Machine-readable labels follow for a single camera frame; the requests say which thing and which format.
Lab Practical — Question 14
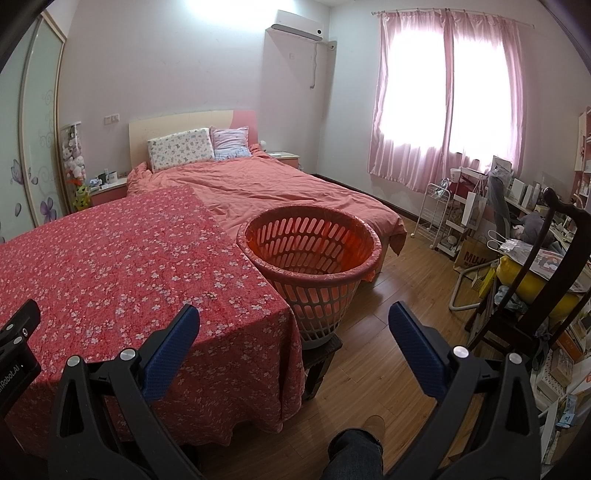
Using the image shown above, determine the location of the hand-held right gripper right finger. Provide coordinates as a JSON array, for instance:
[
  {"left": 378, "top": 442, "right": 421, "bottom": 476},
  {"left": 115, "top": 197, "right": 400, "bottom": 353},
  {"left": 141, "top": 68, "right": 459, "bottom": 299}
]
[{"left": 388, "top": 301, "right": 543, "bottom": 480}]

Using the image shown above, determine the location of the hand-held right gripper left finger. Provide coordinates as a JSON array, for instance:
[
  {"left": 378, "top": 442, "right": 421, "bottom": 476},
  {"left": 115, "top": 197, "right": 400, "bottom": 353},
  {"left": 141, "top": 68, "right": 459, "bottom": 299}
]
[{"left": 48, "top": 302, "right": 201, "bottom": 480}]

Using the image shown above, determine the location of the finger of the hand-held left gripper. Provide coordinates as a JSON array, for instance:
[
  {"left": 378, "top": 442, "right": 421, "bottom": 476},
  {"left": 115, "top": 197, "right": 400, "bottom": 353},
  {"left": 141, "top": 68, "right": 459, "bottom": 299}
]
[{"left": 0, "top": 299, "right": 41, "bottom": 358}]

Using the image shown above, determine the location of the orange plastic laundry basket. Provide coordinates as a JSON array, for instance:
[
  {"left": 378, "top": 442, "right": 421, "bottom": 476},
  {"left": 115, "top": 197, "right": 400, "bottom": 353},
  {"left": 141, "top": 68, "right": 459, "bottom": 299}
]
[{"left": 236, "top": 205, "right": 382, "bottom": 349}]

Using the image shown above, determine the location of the brown slipper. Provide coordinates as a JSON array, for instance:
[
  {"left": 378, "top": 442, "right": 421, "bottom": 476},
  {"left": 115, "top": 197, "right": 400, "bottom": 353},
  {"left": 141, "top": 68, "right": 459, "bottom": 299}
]
[{"left": 353, "top": 414, "right": 386, "bottom": 444}]

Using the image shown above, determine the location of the dark wooden stool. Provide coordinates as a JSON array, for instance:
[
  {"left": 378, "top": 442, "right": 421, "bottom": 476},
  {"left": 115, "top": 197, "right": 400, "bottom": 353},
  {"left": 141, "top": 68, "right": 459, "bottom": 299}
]
[{"left": 300, "top": 333, "right": 345, "bottom": 400}]

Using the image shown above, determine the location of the red floral printed blanket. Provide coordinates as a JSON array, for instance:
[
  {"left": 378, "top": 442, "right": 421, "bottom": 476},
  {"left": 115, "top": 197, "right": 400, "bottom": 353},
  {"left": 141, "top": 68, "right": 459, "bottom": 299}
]
[{"left": 0, "top": 185, "right": 305, "bottom": 448}]

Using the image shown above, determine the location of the brown paper bag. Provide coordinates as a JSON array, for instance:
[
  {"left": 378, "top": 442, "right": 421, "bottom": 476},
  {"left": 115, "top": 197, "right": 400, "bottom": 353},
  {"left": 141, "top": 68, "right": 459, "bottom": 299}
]
[{"left": 455, "top": 237, "right": 492, "bottom": 275}]

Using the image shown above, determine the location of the yellow plastic basin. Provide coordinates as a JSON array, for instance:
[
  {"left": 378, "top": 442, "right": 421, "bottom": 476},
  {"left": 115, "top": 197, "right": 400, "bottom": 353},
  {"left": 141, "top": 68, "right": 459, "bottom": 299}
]
[{"left": 499, "top": 256, "right": 587, "bottom": 315}]

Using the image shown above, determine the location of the person's jeans leg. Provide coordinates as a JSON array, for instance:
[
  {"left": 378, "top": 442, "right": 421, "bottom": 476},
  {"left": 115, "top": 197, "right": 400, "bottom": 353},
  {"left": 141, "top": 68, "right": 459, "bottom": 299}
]
[{"left": 321, "top": 428, "right": 386, "bottom": 480}]

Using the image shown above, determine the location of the pink nightstand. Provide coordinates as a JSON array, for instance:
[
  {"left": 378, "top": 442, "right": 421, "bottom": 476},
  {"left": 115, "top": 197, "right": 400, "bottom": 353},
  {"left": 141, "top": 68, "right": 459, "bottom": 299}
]
[
  {"left": 90, "top": 178, "right": 129, "bottom": 208},
  {"left": 267, "top": 151, "right": 302, "bottom": 172}
]

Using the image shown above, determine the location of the white paper bag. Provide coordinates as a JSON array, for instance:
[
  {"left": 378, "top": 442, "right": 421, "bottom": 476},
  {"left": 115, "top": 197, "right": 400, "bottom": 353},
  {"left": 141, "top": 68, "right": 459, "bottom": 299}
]
[{"left": 462, "top": 191, "right": 488, "bottom": 229}]

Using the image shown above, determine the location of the pile of books and boxes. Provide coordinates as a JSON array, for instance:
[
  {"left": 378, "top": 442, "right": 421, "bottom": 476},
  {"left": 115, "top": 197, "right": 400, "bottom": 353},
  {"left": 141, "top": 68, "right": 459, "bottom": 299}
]
[{"left": 531, "top": 318, "right": 591, "bottom": 462}]

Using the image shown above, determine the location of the column of plush toys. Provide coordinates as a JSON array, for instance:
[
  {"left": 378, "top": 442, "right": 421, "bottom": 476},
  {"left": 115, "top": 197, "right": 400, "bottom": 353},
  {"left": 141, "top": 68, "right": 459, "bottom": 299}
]
[{"left": 60, "top": 121, "right": 88, "bottom": 213}]

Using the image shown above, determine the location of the grey office chair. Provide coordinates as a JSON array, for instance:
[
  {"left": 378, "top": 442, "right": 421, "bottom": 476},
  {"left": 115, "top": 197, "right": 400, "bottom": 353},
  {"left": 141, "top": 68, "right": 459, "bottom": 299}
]
[{"left": 487, "top": 175, "right": 513, "bottom": 241}]

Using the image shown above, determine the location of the dark wooden chair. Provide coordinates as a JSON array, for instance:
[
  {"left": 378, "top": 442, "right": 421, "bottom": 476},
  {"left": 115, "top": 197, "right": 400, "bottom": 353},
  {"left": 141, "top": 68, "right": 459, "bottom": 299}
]
[{"left": 466, "top": 187, "right": 591, "bottom": 370}]

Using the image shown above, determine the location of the white shelf cart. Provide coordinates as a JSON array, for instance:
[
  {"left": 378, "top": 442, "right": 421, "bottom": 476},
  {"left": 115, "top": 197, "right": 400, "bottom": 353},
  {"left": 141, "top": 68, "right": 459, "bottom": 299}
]
[{"left": 436, "top": 166, "right": 490, "bottom": 257}]

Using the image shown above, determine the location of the pink curtain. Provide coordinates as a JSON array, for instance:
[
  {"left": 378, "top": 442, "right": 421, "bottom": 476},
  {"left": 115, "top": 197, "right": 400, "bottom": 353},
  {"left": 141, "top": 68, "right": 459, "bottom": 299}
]
[
  {"left": 368, "top": 10, "right": 451, "bottom": 192},
  {"left": 443, "top": 11, "right": 529, "bottom": 183}
]

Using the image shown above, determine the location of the floral pillow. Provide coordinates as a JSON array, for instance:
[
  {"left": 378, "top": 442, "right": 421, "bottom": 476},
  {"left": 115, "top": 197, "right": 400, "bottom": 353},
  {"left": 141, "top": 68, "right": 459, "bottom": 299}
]
[{"left": 148, "top": 128, "right": 216, "bottom": 174}]

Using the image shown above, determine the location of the floral sliding door wardrobe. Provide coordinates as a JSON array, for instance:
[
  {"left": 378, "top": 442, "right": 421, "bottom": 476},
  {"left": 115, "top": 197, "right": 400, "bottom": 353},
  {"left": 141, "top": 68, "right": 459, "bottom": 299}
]
[{"left": 0, "top": 11, "right": 68, "bottom": 243}]

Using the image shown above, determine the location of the striped pink pillow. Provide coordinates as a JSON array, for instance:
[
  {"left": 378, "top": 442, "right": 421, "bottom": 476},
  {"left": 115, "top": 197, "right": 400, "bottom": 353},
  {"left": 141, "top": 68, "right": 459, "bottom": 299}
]
[{"left": 210, "top": 127, "right": 252, "bottom": 161}]

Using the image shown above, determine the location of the beige and pink headboard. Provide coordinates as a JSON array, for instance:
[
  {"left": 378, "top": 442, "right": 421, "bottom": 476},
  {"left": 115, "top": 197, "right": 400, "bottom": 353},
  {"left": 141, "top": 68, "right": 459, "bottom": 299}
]
[{"left": 128, "top": 109, "right": 258, "bottom": 169}]

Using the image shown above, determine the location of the curtain rod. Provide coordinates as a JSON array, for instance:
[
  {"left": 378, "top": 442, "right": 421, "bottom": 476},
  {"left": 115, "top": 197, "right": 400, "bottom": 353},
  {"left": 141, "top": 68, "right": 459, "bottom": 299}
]
[{"left": 372, "top": 8, "right": 534, "bottom": 31}]

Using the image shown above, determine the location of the white air conditioner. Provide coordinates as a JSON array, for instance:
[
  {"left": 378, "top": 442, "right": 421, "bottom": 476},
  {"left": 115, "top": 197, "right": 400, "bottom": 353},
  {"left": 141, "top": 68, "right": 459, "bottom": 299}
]
[{"left": 270, "top": 10, "right": 324, "bottom": 43}]

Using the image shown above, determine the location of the white wire rack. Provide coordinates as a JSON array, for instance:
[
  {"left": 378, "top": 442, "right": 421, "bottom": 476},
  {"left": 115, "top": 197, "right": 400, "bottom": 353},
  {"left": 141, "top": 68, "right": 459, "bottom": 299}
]
[{"left": 414, "top": 182, "right": 452, "bottom": 245}]

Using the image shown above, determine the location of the white pink wall shelf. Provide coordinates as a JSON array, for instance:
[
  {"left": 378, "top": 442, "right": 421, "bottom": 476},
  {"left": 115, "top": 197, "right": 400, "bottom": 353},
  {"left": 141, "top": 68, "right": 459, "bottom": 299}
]
[{"left": 573, "top": 107, "right": 591, "bottom": 208}]

